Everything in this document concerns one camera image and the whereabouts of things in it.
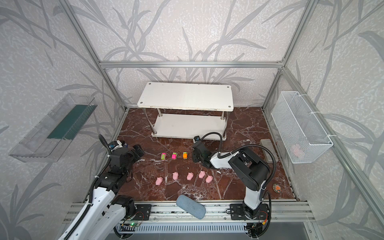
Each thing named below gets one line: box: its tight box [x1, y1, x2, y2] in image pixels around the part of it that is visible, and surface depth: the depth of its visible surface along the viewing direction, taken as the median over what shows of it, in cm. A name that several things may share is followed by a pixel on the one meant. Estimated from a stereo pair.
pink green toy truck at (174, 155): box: [171, 152, 178, 160], surface depth 93 cm
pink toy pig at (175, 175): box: [172, 171, 179, 181], surface depth 86 cm
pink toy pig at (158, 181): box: [155, 177, 163, 186], surface depth 84 cm
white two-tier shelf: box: [137, 82, 234, 141], surface depth 86 cm
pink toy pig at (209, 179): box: [205, 175, 213, 183], surface depth 85 cm
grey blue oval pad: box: [176, 194, 206, 220], surface depth 75 cm
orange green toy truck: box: [182, 151, 188, 160], surface depth 93 cm
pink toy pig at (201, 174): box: [198, 170, 206, 179], surface depth 86 cm
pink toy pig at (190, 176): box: [186, 172, 194, 181], surface depth 86 cm
